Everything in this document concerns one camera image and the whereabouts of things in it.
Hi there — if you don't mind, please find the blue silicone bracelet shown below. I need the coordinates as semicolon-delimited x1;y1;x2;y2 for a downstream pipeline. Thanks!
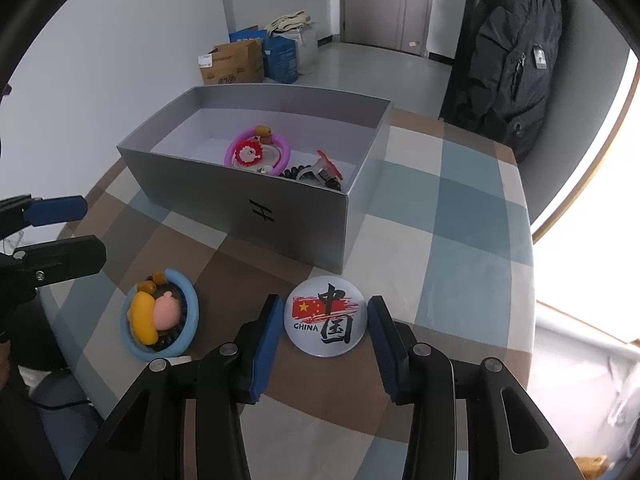
119;268;201;363

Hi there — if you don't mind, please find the black backpack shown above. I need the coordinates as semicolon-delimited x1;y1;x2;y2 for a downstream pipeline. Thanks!
442;0;565;162

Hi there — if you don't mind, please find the checkered tablecloth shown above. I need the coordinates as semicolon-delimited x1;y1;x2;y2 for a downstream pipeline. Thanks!
40;110;534;479

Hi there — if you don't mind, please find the grey door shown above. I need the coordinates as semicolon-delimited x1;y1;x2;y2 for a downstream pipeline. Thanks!
340;0;433;58

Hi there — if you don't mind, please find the brown cardboard box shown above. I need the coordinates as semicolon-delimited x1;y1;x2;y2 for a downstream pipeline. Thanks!
198;39;265;84

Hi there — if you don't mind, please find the black spiral hair tie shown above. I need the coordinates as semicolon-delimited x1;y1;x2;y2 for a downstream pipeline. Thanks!
278;162;344;192

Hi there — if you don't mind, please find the blue cardboard box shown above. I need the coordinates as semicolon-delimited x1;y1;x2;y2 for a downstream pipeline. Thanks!
229;26;298;84

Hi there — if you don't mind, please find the beige tote bag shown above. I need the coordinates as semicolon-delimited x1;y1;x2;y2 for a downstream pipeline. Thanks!
266;10;311;35

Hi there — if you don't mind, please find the white China flag badge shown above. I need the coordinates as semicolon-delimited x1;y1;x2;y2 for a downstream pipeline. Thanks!
284;275;368;358

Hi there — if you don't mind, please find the purple silicone bracelet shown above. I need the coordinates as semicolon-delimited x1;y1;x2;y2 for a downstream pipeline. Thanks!
222;127;292;177

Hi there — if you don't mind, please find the grey open cardboard box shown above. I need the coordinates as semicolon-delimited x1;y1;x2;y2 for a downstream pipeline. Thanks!
118;84;392;272

